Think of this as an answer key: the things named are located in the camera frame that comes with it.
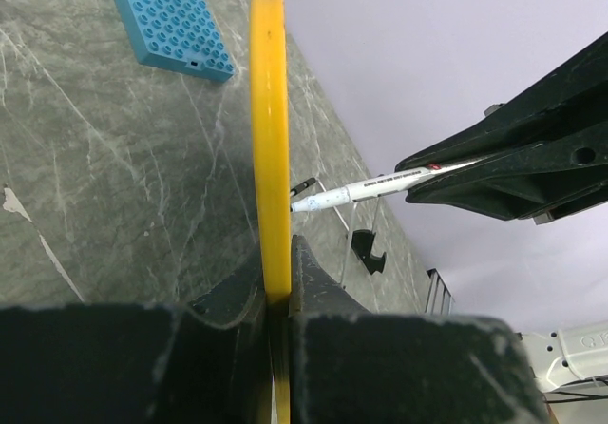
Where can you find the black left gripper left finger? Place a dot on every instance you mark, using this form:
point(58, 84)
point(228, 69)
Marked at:
point(206, 361)

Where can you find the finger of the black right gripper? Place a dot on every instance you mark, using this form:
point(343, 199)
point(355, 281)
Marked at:
point(570, 98)
point(546, 181)

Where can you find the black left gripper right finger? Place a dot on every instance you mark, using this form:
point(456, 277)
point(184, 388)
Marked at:
point(350, 365)

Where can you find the white blue whiteboard marker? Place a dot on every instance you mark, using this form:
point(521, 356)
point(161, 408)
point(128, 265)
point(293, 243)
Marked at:
point(377, 187)

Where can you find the yellow framed whiteboard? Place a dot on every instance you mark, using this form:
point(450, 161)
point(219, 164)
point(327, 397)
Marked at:
point(270, 143)

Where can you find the blue studded baseplate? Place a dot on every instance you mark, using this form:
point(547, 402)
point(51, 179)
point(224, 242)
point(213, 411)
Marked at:
point(176, 35)

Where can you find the aluminium extrusion frame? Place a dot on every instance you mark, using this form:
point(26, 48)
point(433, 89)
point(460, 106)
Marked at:
point(439, 299)

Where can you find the wire whiteboard easel stand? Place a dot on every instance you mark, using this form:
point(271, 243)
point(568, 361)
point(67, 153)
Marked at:
point(360, 242)

